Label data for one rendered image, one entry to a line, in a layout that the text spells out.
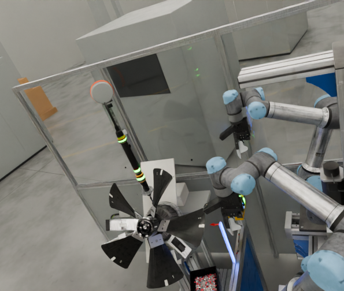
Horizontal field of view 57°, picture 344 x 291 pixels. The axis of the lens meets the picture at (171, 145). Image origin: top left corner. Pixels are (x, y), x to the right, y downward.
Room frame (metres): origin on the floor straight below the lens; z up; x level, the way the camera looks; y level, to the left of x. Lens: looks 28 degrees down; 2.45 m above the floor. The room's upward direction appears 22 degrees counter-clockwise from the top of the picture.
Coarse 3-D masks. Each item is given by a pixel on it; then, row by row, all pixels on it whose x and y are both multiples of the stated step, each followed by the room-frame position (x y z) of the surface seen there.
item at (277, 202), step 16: (80, 192) 2.67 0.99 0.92; (96, 192) 2.59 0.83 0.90; (128, 192) 2.43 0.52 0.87; (272, 192) 1.84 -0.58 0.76; (96, 208) 2.64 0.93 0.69; (112, 208) 2.55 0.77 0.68; (256, 208) 1.91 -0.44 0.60; (272, 208) 1.85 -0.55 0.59; (288, 208) 1.80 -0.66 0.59; (208, 224) 2.13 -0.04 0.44; (256, 224) 1.93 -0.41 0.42; (272, 224) 1.87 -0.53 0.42; (144, 240) 2.48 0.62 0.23; (208, 240) 2.15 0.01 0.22; (224, 240) 2.08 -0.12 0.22; (256, 240) 1.95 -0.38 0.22; (288, 240) 1.82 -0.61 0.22
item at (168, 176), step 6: (156, 168) 1.70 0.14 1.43; (162, 174) 1.61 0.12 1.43; (168, 174) 1.56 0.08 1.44; (156, 180) 1.65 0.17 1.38; (162, 180) 1.58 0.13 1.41; (168, 180) 1.54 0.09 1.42; (156, 186) 1.61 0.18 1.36; (162, 186) 1.55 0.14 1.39; (156, 192) 1.58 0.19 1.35; (162, 192) 1.52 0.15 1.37; (156, 198) 1.55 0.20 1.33; (156, 204) 1.52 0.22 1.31
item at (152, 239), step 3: (159, 234) 1.47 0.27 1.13; (150, 237) 1.45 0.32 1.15; (153, 237) 1.45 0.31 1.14; (156, 237) 1.45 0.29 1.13; (159, 237) 1.46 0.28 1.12; (150, 240) 1.44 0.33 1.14; (153, 240) 1.44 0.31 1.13; (159, 240) 1.44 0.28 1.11; (162, 240) 1.45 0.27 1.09; (150, 243) 1.42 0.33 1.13; (153, 243) 1.43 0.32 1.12; (156, 243) 1.43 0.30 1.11; (159, 243) 1.43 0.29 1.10; (162, 243) 1.44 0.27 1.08; (150, 246) 1.41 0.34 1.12; (153, 246) 1.42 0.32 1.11; (156, 246) 1.42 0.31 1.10
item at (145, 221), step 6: (150, 216) 1.53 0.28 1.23; (156, 216) 1.56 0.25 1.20; (138, 222) 1.50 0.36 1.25; (144, 222) 1.48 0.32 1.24; (150, 222) 1.46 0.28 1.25; (156, 222) 1.48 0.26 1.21; (138, 228) 1.48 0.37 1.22; (150, 228) 1.45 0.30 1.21; (156, 228) 1.45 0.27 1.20; (144, 234) 1.45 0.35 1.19; (150, 234) 1.42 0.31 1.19; (156, 234) 1.50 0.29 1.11
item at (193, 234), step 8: (184, 216) 1.46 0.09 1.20; (192, 216) 1.43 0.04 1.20; (200, 216) 1.40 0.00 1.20; (168, 224) 1.45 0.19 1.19; (176, 224) 1.42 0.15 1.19; (184, 224) 1.40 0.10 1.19; (192, 224) 1.37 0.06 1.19; (200, 224) 1.35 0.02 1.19; (168, 232) 1.39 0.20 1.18; (176, 232) 1.37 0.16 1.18; (184, 232) 1.35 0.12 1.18; (192, 232) 1.33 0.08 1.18; (200, 232) 1.31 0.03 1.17; (184, 240) 1.31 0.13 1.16; (192, 240) 1.29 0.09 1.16; (200, 240) 1.27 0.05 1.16
